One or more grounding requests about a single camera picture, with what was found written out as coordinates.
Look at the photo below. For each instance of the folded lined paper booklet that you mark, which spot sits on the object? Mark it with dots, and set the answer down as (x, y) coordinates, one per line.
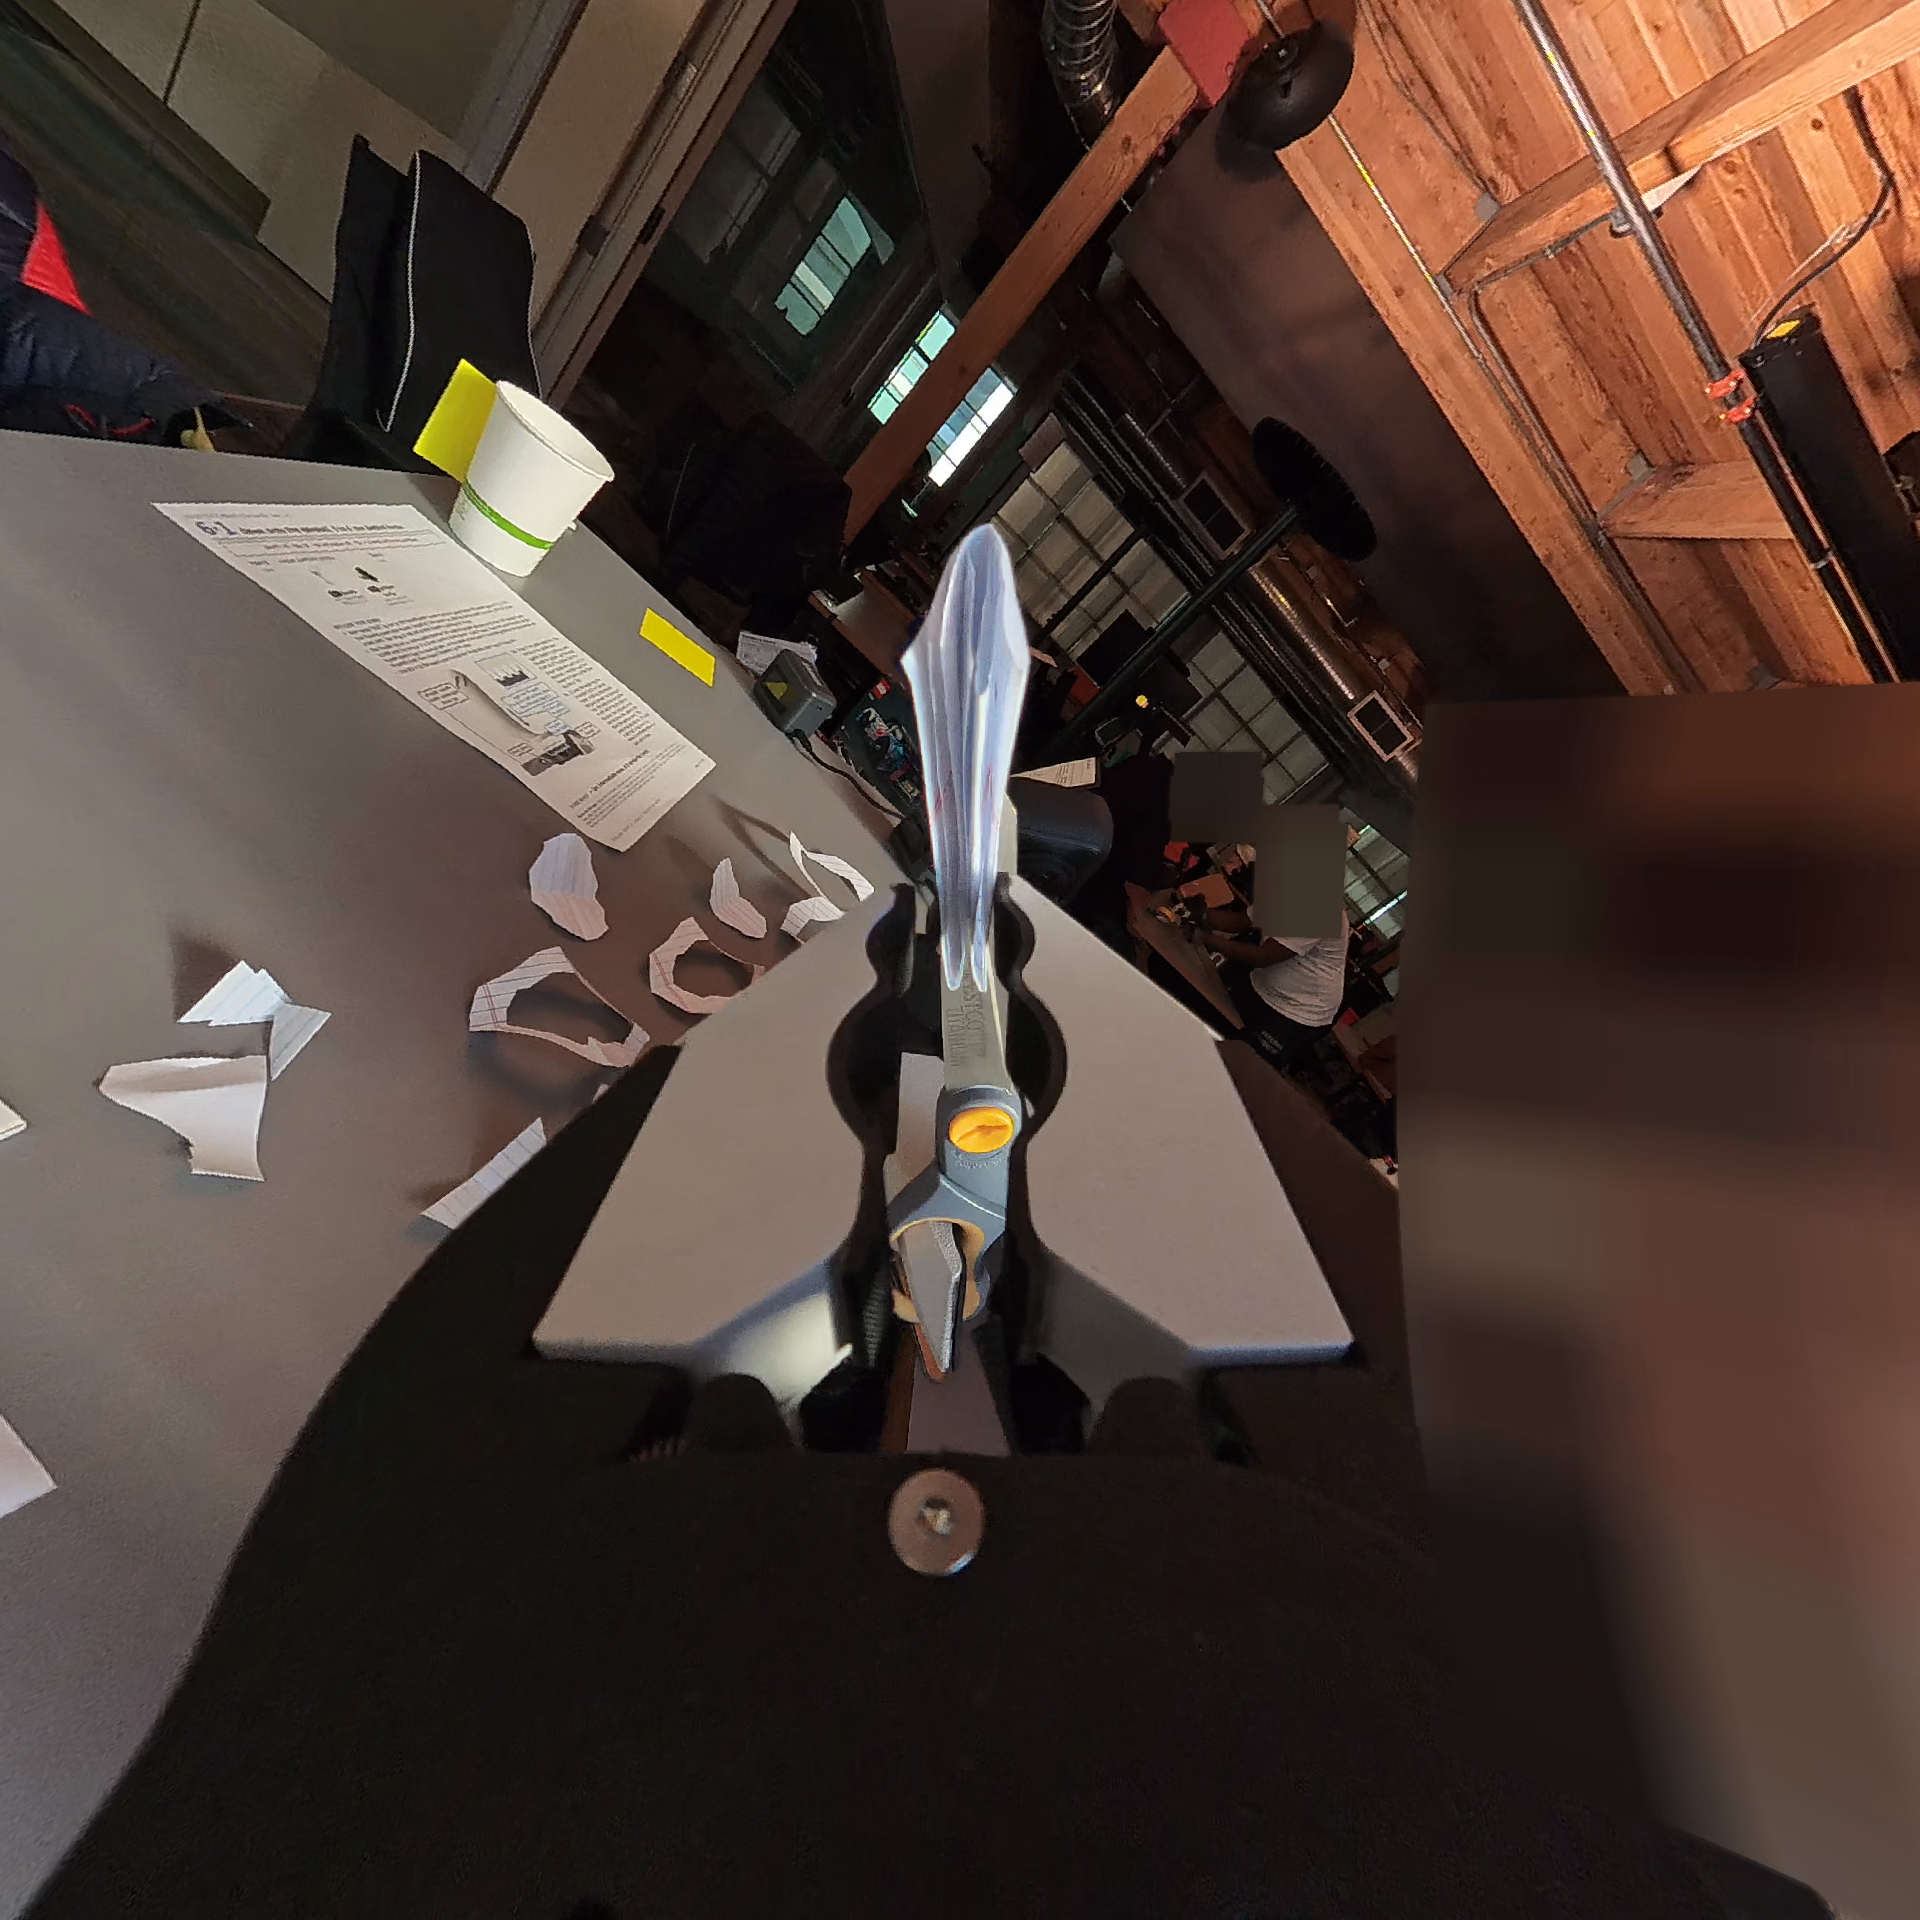
(17, 1463)

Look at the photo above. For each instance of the yellow sticky note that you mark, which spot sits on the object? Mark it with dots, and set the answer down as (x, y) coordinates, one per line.
(677, 649)

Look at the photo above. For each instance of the dark blue puffer jacket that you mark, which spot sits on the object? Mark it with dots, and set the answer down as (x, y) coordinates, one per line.
(74, 343)

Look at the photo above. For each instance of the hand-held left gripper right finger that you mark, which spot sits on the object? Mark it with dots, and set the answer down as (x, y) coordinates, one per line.
(1183, 1202)

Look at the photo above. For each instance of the black dome speaker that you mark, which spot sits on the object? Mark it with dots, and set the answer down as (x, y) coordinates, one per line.
(1290, 76)

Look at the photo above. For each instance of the red alarm box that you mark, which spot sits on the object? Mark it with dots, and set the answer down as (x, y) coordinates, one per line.
(1217, 38)

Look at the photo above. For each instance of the white paper cup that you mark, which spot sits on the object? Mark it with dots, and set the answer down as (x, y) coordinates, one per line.
(524, 480)

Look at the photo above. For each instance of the grey orange scissors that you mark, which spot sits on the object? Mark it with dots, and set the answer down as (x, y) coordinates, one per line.
(967, 1049)

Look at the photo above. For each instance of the torn lined paper piece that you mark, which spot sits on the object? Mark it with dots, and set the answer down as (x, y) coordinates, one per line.
(487, 1179)

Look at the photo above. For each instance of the metal ventilation duct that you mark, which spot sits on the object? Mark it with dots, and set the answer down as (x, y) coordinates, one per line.
(1322, 630)
(1077, 62)

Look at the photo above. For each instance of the black ceiling heater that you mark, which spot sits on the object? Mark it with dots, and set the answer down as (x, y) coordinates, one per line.
(1829, 480)

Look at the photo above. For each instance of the black chair white piping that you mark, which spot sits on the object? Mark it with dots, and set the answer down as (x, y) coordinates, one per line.
(422, 300)

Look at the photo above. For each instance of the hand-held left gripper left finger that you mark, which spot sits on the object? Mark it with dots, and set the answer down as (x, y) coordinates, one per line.
(722, 1202)

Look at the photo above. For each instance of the yellow sticky note pad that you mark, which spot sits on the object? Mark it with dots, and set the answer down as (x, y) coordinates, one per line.
(457, 422)

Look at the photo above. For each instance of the oval lined paper cutout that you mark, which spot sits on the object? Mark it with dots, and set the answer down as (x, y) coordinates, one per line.
(567, 883)

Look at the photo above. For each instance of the printed instruction sheet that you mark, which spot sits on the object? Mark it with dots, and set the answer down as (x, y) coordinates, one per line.
(450, 662)

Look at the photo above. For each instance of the lined paper strip scrap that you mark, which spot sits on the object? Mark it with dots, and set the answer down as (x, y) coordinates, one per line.
(672, 968)

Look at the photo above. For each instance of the small grey box yellow label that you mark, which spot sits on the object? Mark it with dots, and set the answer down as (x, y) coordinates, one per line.
(802, 698)

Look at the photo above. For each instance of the black disc-topped pole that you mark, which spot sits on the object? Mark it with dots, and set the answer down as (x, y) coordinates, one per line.
(1312, 488)

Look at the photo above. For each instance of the grey desk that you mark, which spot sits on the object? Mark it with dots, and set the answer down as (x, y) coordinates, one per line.
(224, 782)

